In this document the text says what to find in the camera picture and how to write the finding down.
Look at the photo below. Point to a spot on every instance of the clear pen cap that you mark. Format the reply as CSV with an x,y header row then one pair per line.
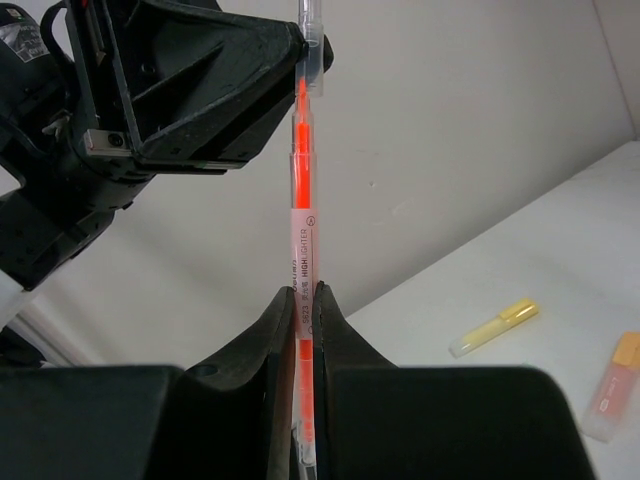
x,y
310,23

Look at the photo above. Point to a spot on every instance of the orange highlighter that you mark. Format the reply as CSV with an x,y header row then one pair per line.
x,y
612,396

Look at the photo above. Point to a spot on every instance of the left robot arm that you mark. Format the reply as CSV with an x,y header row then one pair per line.
x,y
62,203

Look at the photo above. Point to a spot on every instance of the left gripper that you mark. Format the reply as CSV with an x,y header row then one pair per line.
x,y
162,87

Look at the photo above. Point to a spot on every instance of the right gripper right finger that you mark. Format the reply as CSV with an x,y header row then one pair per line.
x,y
376,420

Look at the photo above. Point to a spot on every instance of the yellow highlighter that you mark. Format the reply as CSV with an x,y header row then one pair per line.
x,y
506,320

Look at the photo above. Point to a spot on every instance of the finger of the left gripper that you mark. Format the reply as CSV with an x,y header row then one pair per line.
x,y
323,57

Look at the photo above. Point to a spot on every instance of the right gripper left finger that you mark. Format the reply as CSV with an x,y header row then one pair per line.
x,y
227,417

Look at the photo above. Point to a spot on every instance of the orange pen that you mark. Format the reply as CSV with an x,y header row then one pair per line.
x,y
304,269

